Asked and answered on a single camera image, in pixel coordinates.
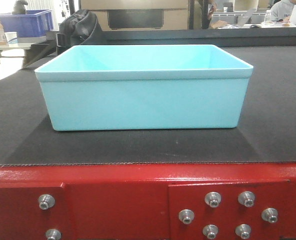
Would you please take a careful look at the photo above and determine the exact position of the light blue plastic bin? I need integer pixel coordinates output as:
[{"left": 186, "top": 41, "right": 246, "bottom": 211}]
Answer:
[{"left": 35, "top": 44, "right": 253, "bottom": 131}]

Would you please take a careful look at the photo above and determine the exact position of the black conveyor belt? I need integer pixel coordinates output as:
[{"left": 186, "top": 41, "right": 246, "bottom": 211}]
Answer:
[{"left": 0, "top": 28, "right": 296, "bottom": 167}]

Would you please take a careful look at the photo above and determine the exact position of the silver bolt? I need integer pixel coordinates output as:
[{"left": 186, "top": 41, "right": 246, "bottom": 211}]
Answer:
[
  {"left": 204, "top": 191, "right": 221, "bottom": 208},
  {"left": 178, "top": 209, "right": 195, "bottom": 225},
  {"left": 238, "top": 191, "right": 255, "bottom": 208},
  {"left": 261, "top": 207, "right": 278, "bottom": 224},
  {"left": 38, "top": 194, "right": 56, "bottom": 210}
]

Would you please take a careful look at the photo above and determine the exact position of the cardboard box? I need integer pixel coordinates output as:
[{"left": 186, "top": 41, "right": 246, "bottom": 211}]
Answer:
[{"left": 79, "top": 0, "right": 192, "bottom": 32}]

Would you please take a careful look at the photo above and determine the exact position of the black bag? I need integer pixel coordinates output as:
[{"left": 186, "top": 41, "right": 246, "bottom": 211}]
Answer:
[{"left": 56, "top": 9, "right": 107, "bottom": 54}]

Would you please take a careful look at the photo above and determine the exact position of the blue crate on table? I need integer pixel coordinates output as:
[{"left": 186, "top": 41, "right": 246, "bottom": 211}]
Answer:
[{"left": 0, "top": 9, "right": 54, "bottom": 38}]

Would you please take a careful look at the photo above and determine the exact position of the seated person in grey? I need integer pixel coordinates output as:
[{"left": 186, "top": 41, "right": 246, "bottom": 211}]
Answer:
[{"left": 270, "top": 0, "right": 296, "bottom": 22}]

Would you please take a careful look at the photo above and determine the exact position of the red conveyor frame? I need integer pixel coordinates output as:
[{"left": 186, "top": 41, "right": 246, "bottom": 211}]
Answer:
[{"left": 0, "top": 163, "right": 296, "bottom": 240}]

